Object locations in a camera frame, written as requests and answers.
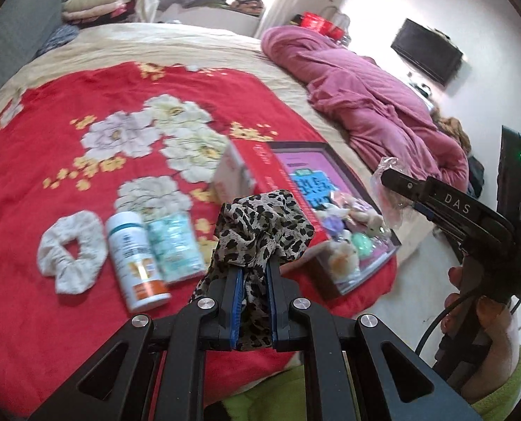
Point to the white medicine bottle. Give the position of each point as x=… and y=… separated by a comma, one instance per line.
x=141, y=284

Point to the bear plush with purple hat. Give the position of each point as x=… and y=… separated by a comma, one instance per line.
x=360, y=241

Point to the red tissue box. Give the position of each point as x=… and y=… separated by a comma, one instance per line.
x=247, y=168

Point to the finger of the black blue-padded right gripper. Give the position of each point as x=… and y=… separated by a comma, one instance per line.
x=358, y=369

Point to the black wall television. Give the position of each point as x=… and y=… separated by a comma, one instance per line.
x=430, y=52

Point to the folded blankets stack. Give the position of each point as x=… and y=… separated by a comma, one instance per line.
x=89, y=13

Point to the grey quilted headboard cushion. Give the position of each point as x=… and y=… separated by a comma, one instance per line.
x=24, y=27

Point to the white floral scrunchie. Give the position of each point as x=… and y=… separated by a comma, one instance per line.
x=72, y=252

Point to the small teal tissue pack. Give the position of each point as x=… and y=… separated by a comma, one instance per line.
x=175, y=248

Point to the red bag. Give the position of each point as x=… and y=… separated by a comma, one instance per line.
x=318, y=24

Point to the right hand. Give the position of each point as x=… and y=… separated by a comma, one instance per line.
x=499, y=340

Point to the shallow box tray with books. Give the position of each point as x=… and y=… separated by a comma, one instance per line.
x=316, y=170

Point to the pink face mask pack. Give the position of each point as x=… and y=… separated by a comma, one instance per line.
x=394, y=208

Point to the green sleeve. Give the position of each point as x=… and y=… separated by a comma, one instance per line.
x=282, y=397

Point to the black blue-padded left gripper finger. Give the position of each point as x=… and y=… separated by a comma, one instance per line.
x=152, y=368

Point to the leopard print scarf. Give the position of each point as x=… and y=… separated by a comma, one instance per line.
x=250, y=231

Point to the pink crumpled quilt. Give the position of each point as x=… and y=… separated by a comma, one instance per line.
x=381, y=115

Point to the clothes on window sill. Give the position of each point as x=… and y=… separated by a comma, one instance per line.
x=250, y=7

